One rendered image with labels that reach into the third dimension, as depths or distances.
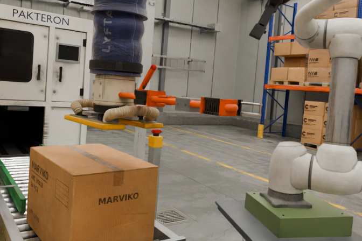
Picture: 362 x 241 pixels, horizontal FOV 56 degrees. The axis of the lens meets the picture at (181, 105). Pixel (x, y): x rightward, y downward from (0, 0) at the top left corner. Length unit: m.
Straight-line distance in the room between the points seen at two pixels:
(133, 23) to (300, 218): 1.03
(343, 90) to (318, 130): 7.82
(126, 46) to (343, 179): 1.03
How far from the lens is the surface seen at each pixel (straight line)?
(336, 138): 1.58
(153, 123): 1.42
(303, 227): 1.54
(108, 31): 1.42
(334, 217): 1.61
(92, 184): 1.45
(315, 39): 1.63
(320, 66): 9.38
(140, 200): 1.59
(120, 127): 1.33
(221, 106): 0.98
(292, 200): 1.62
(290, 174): 1.58
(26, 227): 2.02
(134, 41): 1.44
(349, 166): 1.57
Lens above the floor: 1.32
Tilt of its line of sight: 3 degrees down
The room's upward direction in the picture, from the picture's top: 4 degrees clockwise
